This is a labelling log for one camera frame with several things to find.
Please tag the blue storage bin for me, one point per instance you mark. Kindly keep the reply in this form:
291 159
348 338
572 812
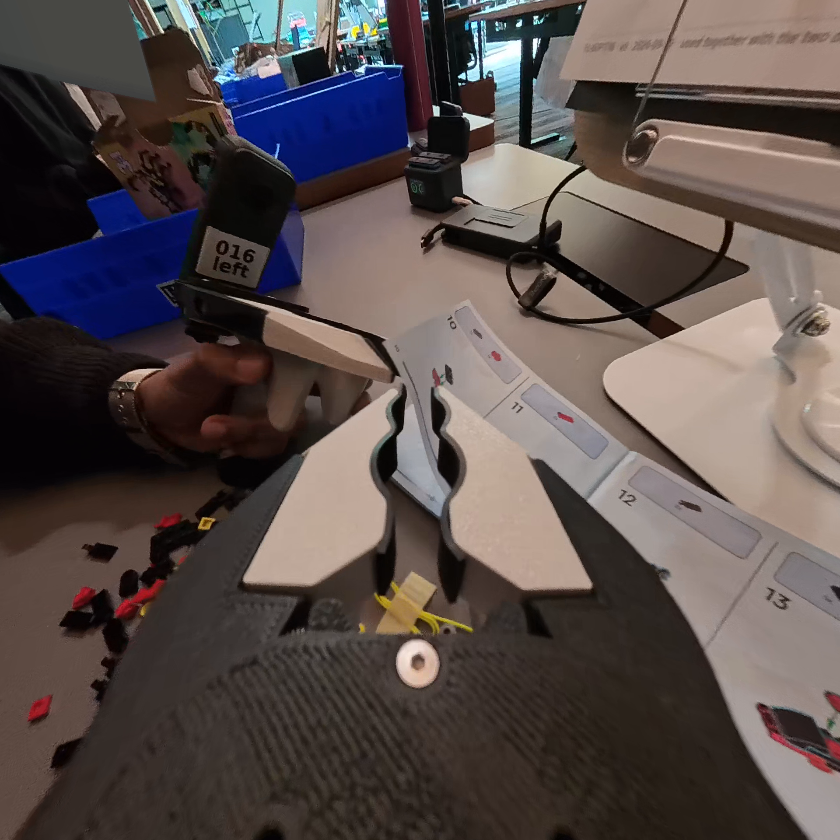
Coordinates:
328 131
98 282

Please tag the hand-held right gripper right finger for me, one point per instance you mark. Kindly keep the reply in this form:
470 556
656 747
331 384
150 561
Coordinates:
512 525

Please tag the person's left forearm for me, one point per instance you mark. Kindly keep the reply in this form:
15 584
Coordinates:
59 394

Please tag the black charging case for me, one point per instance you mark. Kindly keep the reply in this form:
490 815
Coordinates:
430 184

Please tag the person's left hand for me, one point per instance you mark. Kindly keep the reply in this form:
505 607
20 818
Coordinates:
197 400

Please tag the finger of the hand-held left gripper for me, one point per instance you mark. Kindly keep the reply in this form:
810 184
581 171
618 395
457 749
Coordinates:
315 344
341 326

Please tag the dark red pillar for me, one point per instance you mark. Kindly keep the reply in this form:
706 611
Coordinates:
407 65

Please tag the small black box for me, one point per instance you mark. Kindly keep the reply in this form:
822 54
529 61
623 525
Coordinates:
449 131

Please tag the colourful lego box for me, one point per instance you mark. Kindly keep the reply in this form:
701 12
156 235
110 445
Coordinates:
164 170

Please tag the lego instruction booklet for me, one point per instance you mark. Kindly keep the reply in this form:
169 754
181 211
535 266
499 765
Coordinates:
656 525

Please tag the dark background work table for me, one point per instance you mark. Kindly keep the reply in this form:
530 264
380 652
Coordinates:
525 26

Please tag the pile of lego pieces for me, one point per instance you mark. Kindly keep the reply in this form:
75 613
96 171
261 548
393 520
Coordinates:
105 610

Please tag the white document stand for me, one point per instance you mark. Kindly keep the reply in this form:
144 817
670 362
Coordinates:
709 374

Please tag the brown cardboard box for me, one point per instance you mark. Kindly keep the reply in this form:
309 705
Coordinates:
177 65

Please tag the flat black hub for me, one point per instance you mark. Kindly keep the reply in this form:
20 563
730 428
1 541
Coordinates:
499 226

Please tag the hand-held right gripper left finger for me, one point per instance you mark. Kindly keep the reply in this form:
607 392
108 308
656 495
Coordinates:
321 518

